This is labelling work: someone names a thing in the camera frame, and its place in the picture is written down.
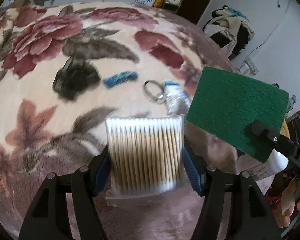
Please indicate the blue small sachet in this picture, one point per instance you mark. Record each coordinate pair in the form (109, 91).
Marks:
(120, 78)

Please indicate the white tissue packet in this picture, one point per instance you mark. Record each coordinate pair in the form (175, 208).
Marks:
(177, 100)

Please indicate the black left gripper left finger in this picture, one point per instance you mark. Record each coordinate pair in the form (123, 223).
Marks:
(47, 216)

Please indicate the right hand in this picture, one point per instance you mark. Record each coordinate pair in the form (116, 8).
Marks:
(286, 207)

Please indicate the floral plush blanket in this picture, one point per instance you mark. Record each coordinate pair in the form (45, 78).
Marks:
(40, 132)

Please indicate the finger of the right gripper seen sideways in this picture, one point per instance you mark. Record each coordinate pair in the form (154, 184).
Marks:
(274, 139)

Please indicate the cotton swabs clear pack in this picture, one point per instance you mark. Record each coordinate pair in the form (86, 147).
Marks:
(146, 159)

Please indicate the green scouring pad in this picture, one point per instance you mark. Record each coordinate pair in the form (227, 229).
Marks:
(226, 103)

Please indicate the black sheer scrunchie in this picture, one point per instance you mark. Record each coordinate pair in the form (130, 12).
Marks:
(74, 78)

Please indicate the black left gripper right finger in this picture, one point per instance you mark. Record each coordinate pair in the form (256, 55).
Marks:
(237, 196)

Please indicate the grey thermos flask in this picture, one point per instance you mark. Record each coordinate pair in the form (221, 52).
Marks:
(291, 102)

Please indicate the pile of clothes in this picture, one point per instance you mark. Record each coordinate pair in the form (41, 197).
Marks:
(230, 30)

